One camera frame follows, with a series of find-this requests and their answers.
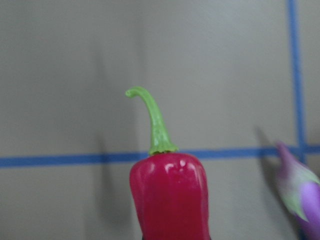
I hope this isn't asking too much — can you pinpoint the red chili pepper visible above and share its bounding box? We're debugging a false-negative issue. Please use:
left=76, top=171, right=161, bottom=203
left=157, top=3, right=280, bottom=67
left=125, top=86, right=211, bottom=240

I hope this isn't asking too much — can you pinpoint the purple eggplant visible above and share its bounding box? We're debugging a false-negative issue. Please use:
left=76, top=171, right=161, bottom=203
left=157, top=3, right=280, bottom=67
left=275, top=142, right=320, bottom=240

